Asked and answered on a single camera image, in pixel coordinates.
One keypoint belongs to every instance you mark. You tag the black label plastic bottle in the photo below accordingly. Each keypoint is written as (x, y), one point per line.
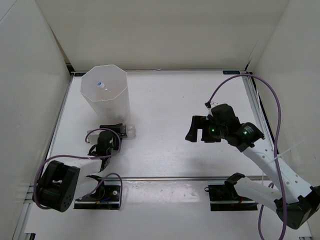
(128, 131)

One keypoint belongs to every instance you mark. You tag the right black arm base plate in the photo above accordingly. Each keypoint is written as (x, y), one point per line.
(222, 200)

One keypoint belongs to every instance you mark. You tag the white cable tie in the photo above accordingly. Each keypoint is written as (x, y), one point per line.
(291, 150)

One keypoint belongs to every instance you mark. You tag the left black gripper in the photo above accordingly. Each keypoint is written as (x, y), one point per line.
(117, 127)

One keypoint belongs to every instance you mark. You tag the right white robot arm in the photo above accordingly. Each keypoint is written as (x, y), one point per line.
(294, 200)

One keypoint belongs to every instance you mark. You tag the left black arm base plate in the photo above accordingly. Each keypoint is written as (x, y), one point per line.
(107, 197)

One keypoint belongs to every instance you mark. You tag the clear unlabelled plastic bottle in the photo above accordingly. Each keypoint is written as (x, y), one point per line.
(102, 88)

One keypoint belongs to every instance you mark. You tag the white octagonal plastic bin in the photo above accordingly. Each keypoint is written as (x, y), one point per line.
(113, 108)

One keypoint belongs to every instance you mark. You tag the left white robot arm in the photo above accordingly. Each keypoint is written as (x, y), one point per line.
(65, 179)

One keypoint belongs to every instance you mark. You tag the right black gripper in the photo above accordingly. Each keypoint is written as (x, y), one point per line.
(198, 123)

